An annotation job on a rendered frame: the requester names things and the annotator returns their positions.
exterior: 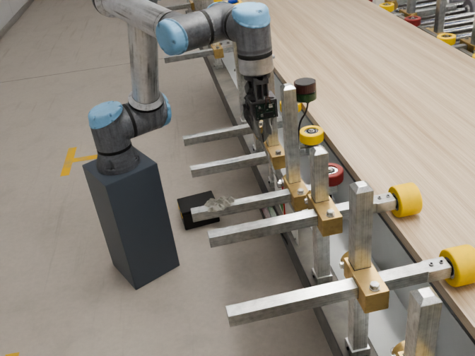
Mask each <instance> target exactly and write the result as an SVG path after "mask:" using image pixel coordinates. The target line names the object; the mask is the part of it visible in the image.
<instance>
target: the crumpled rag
mask: <svg viewBox="0 0 475 356"><path fill-rule="evenodd" d="M234 202H235V201H234V198H233V197H231V196H229V197H224V196H222V197H220V198H219V199H214V198H210V199H209V200H208V201H207V202H206V203H205V204H204V206H205V207H209V209H208V212H217V211H219V210H225V208H226V207H229V206H231V204H232V203H234Z"/></svg>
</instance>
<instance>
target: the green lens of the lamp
mask: <svg viewBox="0 0 475 356"><path fill-rule="evenodd" d="M296 99H297V102H312V101H314V100H316V99H317V90H316V91H315V92H314V93H312V94H309V95H299V94H297V93H296Z"/></svg>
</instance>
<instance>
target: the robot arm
mask: <svg viewBox="0 0 475 356"><path fill-rule="evenodd" d="M92 2H93V5H94V7H95V9H96V10H97V11H98V12H99V13H101V14H102V15H104V16H106V17H109V18H115V17H118V18H119V19H121V20H123V21H125V22H126V23H127V30H128V40H129V58H130V68H131V86H132V91H131V92H130V94H129V96H128V102H127V103H125V104H123V105H122V104H121V103H120V102H118V101H108V102H103V103H100V104H99V105H96V106H94V108H92V109H91V110H90V111H89V113H88V121H89V127H90V130H91V132H92V135H93V140H94V142H95V147H96V149H97V152H98V156H97V162H96V166H97V169H98V171H99V173H101V174H104V175H109V176H113V175H119V174H124V173H127V172H130V171H132V170H133V169H134V168H136V167H137V166H138V165H139V163H140V157H139V154H138V153H137V151H136V150H135V148H134V147H133V145H132V144H131V138H134V137H137V136H140V135H142V134H146V133H148V132H150V131H154V130H156V129H160V128H162V127H164V126H165V125H168V124H169V123H170V121H171V117H172V112H171V108H170V104H168V99H167V98H166V96H165V95H164V94H163V93H161V92H160V91H159V81H158V44H159V45H160V48H161V49H162V50H163V51H164V52H165V53H166V54H167V55H170V56H174V55H180V54H183V53H185V52H188V51H191V50H193V49H197V48H200V47H204V46H207V45H212V44H214V43H217V42H221V41H224V40H230V41H233V42H236V46H237V59H238V65H239V71H240V73H241V74H242V75H243V76H244V79H245V80H246V81H247V82H246V84H245V92H246V96H244V99H245V104H243V105H242V106H243V114H244V118H245V120H246V122H247V123H248V124H249V126H250V128H251V130H252V131H253V133H254V134H255V136H256V137H257V139H258V140H259V141H261V142H262V143H263V142H265V141H266V139H267V138H268V137H269V134H270V135H272V133H273V131H272V121H273V118H274V117H277V116H278V108H277V99H276V97H275V96H274V94H273V93H272V91H271V90H268V83H269V78H270V77H271V72H272V71H273V70H274V61H273V59H275V55H273V53H272V43H271V26H270V21H271V18H270V15H269V9H268V7H267V6H266V5H265V4H263V3H259V2H258V3H256V2H245V3H241V4H237V5H234V4H231V3H228V2H225V1H219V2H215V3H212V4H211V5H210V6H208V7H207V8H205V9H203V10H200V11H195V12H192V13H188V14H181V13H178V12H176V11H171V10H170V9H167V8H165V7H162V6H160V5H158V0H92ZM260 120H263V125H262V128H263V132H262V133H261V129H260V127H259V122H260Z"/></svg>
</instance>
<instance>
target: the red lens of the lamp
mask: <svg viewBox="0 0 475 356"><path fill-rule="evenodd" d="M314 80H315V79H314ZM295 81H296V80H295ZM295 81H294V82H293V84H294V87H295V88H296V93H299V94H309V93H313V92H315V91H316V89H317V86H316V80H315V82H314V83H313V84H312V85H306V86H301V85H296V84H295Z"/></svg>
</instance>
